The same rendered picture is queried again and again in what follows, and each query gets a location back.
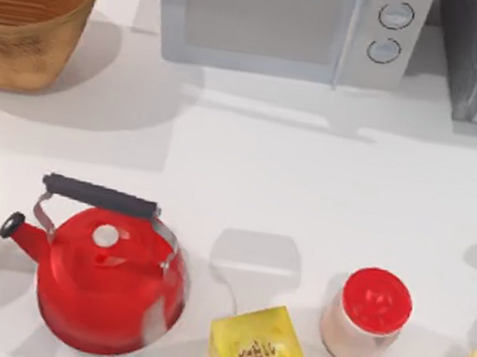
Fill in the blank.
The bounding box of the red-lidded jar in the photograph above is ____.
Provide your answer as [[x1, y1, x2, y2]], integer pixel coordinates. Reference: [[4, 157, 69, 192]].
[[315, 260, 419, 357]]

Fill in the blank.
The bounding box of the pale microwave oven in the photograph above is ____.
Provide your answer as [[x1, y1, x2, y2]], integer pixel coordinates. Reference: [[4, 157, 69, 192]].
[[143, 0, 437, 103]]

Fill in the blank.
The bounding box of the red kettle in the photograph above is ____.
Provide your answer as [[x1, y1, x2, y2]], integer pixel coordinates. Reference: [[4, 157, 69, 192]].
[[0, 167, 205, 357]]

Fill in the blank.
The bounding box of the microwave knob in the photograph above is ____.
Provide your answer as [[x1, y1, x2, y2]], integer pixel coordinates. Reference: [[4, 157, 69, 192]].
[[365, 33, 405, 68], [376, 0, 418, 34]]

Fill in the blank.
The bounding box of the yellow box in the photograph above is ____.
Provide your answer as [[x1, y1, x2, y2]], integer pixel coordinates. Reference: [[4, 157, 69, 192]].
[[206, 296, 322, 357]]

